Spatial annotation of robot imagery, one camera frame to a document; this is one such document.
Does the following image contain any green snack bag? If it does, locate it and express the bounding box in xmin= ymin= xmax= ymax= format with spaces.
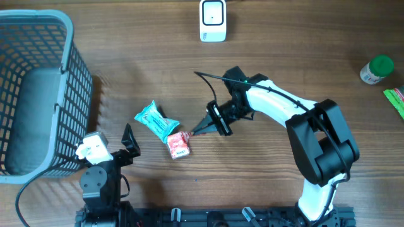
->
xmin=383 ymin=86 xmax=404 ymax=119

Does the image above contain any left camera cable black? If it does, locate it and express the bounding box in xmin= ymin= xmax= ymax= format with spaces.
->
xmin=15 ymin=160 xmax=80 ymax=227

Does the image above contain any red coffee stick sachet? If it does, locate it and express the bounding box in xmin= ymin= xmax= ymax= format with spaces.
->
xmin=183 ymin=132 xmax=196 ymax=138

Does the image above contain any grey plastic basket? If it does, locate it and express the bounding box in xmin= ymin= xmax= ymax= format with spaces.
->
xmin=1 ymin=9 xmax=93 ymax=184

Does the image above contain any white barcode scanner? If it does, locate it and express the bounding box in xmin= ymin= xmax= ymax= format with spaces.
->
xmin=199 ymin=0 xmax=227 ymax=42

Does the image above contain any green lid jar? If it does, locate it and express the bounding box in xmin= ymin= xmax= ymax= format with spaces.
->
xmin=360 ymin=55 xmax=394 ymax=84

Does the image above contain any teal wet wipes pack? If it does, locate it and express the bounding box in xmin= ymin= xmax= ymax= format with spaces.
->
xmin=134 ymin=100 xmax=180 ymax=143

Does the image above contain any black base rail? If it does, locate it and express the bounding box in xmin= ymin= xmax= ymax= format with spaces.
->
xmin=74 ymin=206 xmax=357 ymax=227

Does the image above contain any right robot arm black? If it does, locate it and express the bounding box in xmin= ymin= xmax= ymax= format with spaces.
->
xmin=192 ymin=66 xmax=360 ymax=226

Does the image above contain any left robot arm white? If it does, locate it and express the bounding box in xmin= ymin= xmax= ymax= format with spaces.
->
xmin=74 ymin=124 xmax=143 ymax=227

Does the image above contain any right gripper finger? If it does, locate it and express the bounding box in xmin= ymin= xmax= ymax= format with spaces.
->
xmin=191 ymin=114 xmax=215 ymax=132
xmin=193 ymin=125 xmax=218 ymax=136

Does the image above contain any red small box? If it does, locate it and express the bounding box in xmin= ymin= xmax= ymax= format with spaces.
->
xmin=167 ymin=131 xmax=190 ymax=160

